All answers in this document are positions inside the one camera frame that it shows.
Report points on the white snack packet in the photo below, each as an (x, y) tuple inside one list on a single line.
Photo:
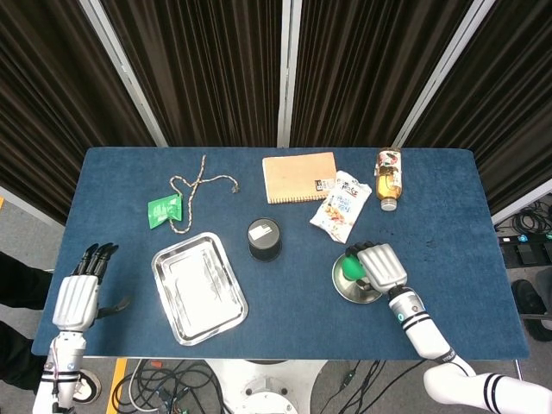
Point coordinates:
[(340, 207)]

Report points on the white partition post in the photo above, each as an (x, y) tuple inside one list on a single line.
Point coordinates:
[(440, 73), (288, 73), (125, 73)]

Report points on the rectangular steel tray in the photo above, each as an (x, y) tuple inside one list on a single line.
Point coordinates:
[(198, 289)]

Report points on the black power strip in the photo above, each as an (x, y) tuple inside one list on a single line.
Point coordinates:
[(524, 239)]

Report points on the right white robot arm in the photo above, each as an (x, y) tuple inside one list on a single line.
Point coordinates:
[(422, 332)]

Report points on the black trouser leg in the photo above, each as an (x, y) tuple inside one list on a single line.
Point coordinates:
[(21, 280), (17, 358)]

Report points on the green ball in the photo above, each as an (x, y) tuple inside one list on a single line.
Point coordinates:
[(353, 268)]

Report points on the tea bottle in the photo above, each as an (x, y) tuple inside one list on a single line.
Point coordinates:
[(389, 181)]

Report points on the dark brown curtain panel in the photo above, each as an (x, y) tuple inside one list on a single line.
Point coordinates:
[(366, 73), (202, 73), (52, 108), (509, 108)]

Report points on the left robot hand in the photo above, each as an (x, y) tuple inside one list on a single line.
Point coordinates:
[(75, 302)]

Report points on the black cylindrical jar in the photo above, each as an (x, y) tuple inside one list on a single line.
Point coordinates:
[(264, 237)]

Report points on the white sneaker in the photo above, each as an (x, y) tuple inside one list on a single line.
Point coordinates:
[(88, 388)]

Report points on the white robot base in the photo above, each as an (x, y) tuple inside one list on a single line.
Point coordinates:
[(267, 384)]

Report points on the tan spiral notebook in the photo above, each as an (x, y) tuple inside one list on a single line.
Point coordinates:
[(295, 177)]

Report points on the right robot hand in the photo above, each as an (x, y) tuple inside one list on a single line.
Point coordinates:
[(381, 265)]

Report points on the blue felt table mat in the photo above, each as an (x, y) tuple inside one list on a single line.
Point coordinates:
[(293, 319)]

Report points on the round steel plate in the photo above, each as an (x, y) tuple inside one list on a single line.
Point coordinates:
[(351, 291)]

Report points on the green foil packet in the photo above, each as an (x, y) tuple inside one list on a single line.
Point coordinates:
[(164, 211)]

